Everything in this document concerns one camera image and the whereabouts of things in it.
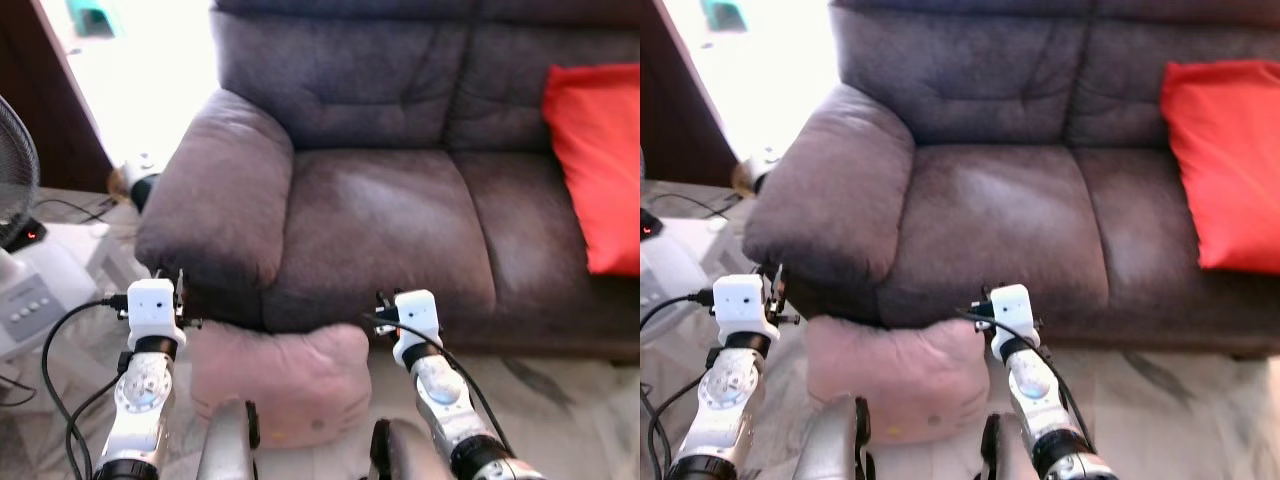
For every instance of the pink cat face pillow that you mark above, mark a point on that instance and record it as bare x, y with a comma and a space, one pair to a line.
280, 375
900, 370

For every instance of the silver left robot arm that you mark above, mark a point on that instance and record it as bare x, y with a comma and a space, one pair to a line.
140, 400
725, 395

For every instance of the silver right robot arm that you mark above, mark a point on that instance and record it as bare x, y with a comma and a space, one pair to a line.
450, 405
1045, 400

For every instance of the dark grey fabric sofa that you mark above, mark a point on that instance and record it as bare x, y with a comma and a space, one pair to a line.
390, 210
1000, 205

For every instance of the red pillow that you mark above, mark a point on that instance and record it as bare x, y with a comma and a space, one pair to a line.
1225, 160
600, 170

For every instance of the small black and white object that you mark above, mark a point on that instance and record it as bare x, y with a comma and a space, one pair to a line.
760, 175
143, 188

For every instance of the white appliance with buttons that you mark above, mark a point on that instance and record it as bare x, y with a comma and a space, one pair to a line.
665, 280
40, 290

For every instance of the black standing fan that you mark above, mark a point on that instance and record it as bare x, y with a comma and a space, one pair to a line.
648, 225
15, 170

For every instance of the black right robot leg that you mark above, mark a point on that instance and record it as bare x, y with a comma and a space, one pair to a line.
1003, 450
405, 455

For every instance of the silver left robot leg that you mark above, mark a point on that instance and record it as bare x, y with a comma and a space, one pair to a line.
228, 445
830, 440

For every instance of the dark brown wooden cabinet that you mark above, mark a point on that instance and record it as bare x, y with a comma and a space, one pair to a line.
685, 90
45, 90

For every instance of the teal plastic object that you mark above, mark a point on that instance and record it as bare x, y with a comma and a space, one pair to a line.
92, 18
724, 14

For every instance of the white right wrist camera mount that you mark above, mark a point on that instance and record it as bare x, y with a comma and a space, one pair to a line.
417, 320
1012, 315

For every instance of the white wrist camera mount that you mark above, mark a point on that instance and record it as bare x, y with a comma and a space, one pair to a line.
417, 320
740, 302
1012, 315
152, 308

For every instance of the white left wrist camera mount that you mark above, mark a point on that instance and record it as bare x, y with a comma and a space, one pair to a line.
740, 302
152, 308

